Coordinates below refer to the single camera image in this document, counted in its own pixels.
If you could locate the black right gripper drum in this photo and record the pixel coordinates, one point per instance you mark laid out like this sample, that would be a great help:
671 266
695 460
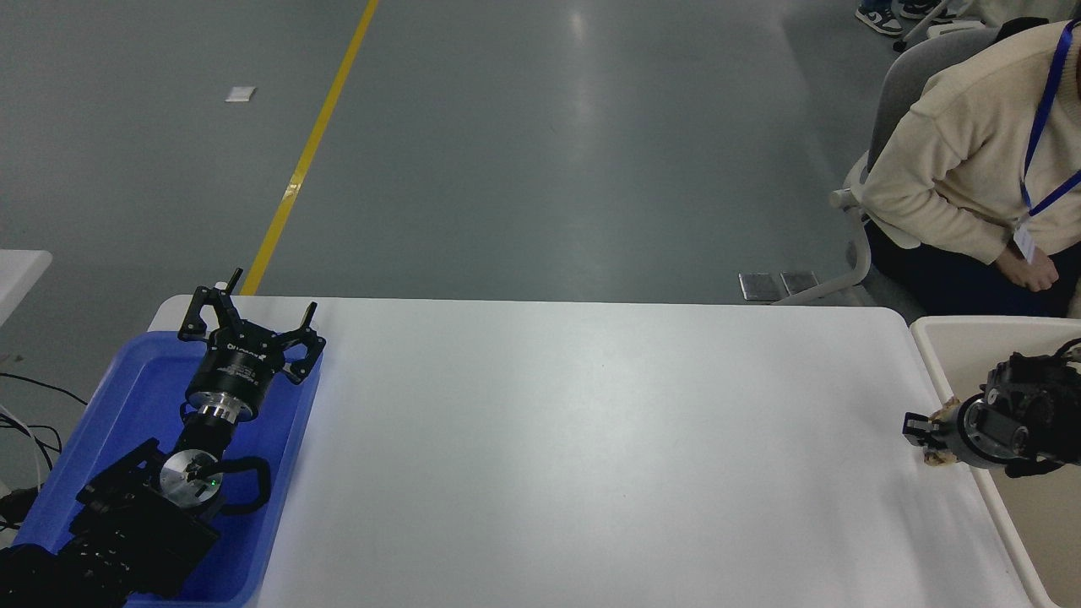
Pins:
950 435

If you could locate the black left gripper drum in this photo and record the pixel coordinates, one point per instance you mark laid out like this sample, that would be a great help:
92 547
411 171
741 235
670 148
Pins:
234 371

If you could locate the tan paper ball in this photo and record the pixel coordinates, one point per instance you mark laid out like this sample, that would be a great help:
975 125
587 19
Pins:
939 458

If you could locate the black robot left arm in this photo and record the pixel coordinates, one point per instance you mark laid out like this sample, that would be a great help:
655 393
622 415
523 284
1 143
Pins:
127 523

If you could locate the person's hand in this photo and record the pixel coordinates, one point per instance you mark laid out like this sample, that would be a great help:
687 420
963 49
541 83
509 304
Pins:
1030 270

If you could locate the large pale plastic bin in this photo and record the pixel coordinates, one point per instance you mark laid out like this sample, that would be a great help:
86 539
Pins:
954 355

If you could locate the blue plastic tray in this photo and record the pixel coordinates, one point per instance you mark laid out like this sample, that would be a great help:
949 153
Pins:
135 397

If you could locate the metal floor plate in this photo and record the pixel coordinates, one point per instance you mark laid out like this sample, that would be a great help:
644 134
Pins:
758 287
799 282

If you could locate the white side table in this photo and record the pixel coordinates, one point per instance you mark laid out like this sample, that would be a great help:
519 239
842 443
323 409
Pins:
19 279

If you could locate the white name badge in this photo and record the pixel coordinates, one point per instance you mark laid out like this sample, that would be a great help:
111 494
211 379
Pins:
1025 239

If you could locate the person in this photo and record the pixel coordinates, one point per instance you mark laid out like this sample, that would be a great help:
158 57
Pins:
954 143

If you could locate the grey white office chair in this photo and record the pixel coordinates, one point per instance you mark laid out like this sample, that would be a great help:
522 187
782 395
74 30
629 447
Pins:
908 76

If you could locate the white chair base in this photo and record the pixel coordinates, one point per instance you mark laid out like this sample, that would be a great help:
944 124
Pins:
920 25

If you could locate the blue white sneaker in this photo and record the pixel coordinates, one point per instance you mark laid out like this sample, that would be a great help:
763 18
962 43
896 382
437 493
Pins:
878 17
925 8

